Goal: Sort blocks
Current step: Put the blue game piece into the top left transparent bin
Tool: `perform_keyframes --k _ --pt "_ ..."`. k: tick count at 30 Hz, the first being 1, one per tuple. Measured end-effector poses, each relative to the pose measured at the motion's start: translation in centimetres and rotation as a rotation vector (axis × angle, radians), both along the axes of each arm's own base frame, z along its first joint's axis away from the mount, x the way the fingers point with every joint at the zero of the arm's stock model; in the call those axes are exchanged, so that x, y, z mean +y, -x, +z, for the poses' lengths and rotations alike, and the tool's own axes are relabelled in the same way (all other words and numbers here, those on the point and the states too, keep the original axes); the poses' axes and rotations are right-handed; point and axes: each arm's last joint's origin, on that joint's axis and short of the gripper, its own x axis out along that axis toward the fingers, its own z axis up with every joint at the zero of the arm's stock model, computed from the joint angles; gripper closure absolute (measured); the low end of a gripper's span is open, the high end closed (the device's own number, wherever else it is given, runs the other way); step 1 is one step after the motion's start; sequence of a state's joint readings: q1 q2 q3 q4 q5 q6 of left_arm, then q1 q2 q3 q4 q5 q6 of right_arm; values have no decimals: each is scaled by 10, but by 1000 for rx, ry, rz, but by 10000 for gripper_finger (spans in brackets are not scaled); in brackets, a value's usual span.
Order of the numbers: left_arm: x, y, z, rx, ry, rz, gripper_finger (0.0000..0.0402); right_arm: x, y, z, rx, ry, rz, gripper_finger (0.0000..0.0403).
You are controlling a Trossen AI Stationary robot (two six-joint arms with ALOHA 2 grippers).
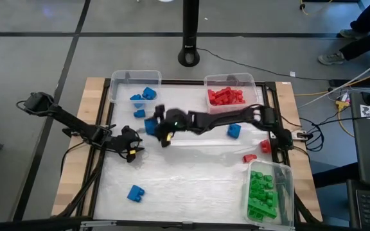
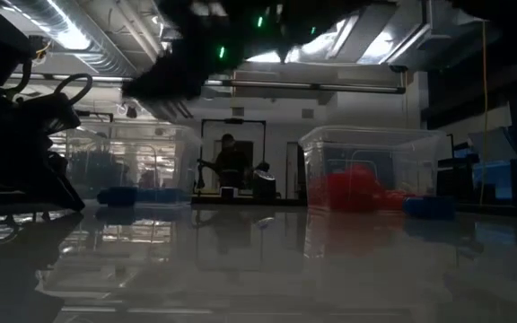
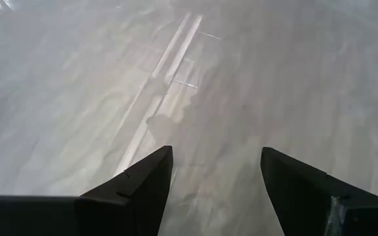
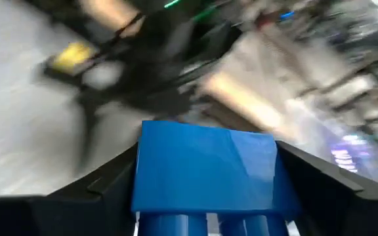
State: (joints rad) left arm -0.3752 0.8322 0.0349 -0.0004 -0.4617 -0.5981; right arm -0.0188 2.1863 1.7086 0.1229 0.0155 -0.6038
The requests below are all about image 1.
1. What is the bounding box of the black standing pole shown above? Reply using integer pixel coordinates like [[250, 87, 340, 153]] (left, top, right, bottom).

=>
[[177, 0, 201, 68]]

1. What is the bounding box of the dark blue desk beam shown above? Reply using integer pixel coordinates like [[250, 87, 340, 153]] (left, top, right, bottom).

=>
[[312, 162, 360, 189]]

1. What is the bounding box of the white textured table mat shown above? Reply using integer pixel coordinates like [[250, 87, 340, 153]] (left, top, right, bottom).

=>
[[93, 83, 271, 225]]

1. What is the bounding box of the person's shoe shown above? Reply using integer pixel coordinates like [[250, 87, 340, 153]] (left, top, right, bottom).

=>
[[339, 28, 366, 39], [317, 51, 346, 66]]

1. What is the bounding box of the black table frame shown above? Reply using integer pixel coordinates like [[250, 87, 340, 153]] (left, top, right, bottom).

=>
[[55, 78, 316, 225]]

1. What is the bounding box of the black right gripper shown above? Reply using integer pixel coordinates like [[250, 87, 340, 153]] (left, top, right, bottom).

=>
[[152, 108, 193, 149]]

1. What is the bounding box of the black floor cable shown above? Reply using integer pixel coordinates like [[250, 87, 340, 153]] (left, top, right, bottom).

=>
[[197, 47, 332, 81]]

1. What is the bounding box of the yellow power plug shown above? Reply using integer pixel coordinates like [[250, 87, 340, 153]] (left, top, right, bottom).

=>
[[334, 99, 351, 112]]

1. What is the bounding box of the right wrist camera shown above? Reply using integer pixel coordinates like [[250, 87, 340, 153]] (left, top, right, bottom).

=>
[[154, 104, 166, 121]]

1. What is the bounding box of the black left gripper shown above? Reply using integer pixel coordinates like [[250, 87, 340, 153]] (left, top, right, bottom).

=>
[[110, 132, 146, 164]]

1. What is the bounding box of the clear plastic bin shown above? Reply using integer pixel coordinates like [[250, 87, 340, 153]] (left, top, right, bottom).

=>
[[107, 69, 163, 112], [203, 72, 260, 118], [242, 159, 296, 231]]

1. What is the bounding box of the person's leg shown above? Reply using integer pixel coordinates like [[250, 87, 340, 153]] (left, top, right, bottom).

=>
[[348, 0, 370, 33], [339, 25, 370, 62]]

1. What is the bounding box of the black metal rail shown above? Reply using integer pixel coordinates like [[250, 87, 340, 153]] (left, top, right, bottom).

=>
[[0, 216, 301, 231]]

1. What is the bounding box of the long green building block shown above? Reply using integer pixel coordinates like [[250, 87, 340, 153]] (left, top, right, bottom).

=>
[[247, 197, 278, 220]]

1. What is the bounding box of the black cable bundle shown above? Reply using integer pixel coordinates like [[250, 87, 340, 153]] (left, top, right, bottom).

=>
[[299, 115, 326, 153]]

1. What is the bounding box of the white connector box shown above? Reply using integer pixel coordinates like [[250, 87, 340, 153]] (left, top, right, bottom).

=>
[[292, 129, 310, 141]]

